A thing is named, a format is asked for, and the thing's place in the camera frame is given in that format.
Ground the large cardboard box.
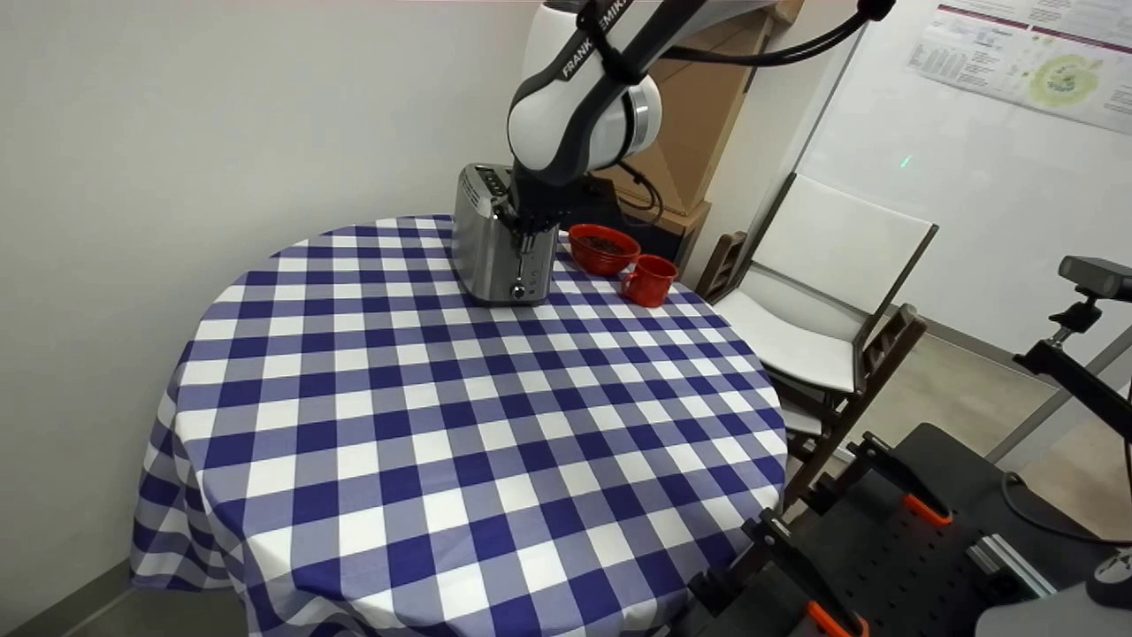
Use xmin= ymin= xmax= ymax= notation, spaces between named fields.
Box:
xmin=602 ymin=0 xmax=804 ymax=232

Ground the black clamp orange tip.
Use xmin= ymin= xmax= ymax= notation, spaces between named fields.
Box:
xmin=848 ymin=432 xmax=957 ymax=526

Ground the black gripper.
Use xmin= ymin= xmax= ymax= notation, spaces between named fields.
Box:
xmin=512 ymin=167 xmax=565 ymax=232

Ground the blue white checkered tablecloth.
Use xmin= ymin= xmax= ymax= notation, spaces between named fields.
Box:
xmin=130 ymin=214 xmax=786 ymax=637

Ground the wooden chair white seat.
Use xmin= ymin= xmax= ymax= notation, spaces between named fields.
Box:
xmin=698 ymin=172 xmax=936 ymax=501

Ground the whiteboard with poster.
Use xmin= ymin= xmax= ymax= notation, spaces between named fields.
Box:
xmin=804 ymin=0 xmax=1132 ymax=350

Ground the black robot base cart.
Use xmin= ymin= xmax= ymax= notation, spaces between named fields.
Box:
xmin=669 ymin=422 xmax=1132 ymax=637

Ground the black camera on stand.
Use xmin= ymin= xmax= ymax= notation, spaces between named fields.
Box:
xmin=1015 ymin=252 xmax=1132 ymax=447

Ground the red cup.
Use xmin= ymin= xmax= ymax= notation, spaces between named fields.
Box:
xmin=622 ymin=255 xmax=679 ymax=309

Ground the red bowl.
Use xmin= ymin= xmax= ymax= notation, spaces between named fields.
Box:
xmin=571 ymin=223 xmax=639 ymax=279

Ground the silver two-slot toaster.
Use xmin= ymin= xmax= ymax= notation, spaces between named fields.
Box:
xmin=454 ymin=164 xmax=559 ymax=303

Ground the black clamp orange handle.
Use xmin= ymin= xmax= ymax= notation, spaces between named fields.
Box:
xmin=672 ymin=513 xmax=875 ymax=637

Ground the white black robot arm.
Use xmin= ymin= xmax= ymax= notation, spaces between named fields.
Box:
xmin=506 ymin=0 xmax=775 ymax=232

